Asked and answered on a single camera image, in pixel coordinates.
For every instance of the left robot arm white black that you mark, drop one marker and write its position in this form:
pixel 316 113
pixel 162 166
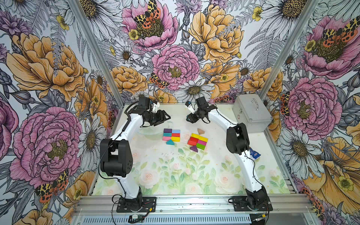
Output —
pixel 116 158

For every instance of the yellow block long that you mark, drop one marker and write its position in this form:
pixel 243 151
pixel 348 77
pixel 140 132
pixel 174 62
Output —
pixel 195 136

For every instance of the purple triangle block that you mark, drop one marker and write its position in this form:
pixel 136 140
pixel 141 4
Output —
pixel 194 148

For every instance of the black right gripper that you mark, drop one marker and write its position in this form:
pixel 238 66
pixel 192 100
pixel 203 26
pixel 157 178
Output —
pixel 192 119

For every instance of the natural wood triangle block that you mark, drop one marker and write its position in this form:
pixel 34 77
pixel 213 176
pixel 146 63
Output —
pixel 200 131

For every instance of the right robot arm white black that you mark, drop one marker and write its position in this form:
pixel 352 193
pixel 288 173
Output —
pixel 237 142

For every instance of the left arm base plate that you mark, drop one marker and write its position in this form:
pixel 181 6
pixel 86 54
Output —
pixel 141 205

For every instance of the aluminium front rail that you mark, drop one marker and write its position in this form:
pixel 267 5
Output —
pixel 288 209

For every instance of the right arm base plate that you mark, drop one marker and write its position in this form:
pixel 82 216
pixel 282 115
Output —
pixel 250 204

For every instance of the magenta block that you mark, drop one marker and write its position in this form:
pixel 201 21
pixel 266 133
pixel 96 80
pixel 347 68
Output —
pixel 202 142

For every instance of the small circuit board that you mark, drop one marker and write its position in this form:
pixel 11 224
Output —
pixel 135 219

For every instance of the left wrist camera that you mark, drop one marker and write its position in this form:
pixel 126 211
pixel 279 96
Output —
pixel 147 104

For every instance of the green block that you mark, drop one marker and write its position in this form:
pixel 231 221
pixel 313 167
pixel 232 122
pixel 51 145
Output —
pixel 200 146

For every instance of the silver metal first-aid case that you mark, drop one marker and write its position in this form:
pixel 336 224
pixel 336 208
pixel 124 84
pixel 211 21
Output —
pixel 250 110

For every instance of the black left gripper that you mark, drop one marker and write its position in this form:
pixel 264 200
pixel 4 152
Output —
pixel 161 118

